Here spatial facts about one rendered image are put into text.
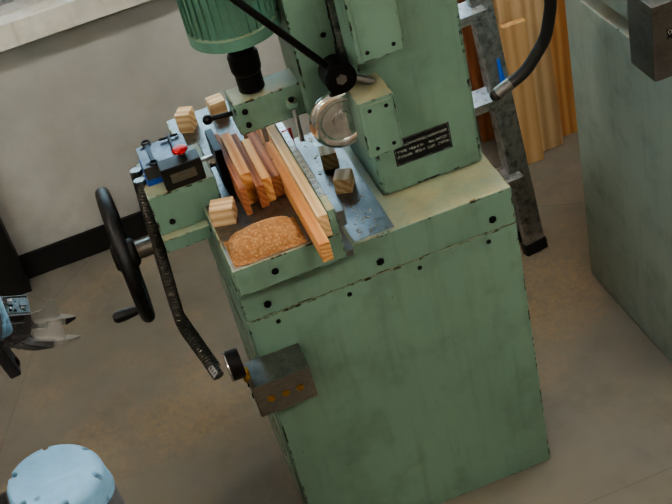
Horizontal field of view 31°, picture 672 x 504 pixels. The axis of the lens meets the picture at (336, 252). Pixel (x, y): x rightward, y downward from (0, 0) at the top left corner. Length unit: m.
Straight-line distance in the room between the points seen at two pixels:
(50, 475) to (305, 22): 0.92
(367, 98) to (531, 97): 1.57
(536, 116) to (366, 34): 1.67
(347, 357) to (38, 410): 1.24
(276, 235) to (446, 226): 0.37
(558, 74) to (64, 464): 2.35
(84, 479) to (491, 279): 1.00
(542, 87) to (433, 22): 1.53
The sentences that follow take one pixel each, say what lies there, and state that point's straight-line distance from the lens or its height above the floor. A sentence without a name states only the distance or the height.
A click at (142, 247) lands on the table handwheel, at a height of 0.82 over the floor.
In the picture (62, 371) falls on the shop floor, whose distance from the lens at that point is 3.60.
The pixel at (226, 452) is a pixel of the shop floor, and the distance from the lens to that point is 3.16.
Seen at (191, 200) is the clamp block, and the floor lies 0.92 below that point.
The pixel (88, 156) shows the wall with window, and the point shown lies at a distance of 3.82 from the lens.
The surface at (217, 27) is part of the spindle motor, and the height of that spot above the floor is 1.25.
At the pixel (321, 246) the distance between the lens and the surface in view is 2.14.
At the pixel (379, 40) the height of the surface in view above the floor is 1.19.
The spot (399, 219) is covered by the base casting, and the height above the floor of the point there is 0.80.
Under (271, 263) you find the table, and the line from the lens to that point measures 2.21.
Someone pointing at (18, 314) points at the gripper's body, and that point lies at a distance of 2.49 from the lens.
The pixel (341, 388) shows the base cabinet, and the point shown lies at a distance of 2.56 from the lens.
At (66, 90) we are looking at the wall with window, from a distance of 3.71.
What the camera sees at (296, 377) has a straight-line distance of 2.39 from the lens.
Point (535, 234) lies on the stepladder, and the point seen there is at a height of 0.06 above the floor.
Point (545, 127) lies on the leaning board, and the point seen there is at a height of 0.08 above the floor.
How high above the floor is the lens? 2.22
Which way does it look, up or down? 37 degrees down
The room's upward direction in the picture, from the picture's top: 15 degrees counter-clockwise
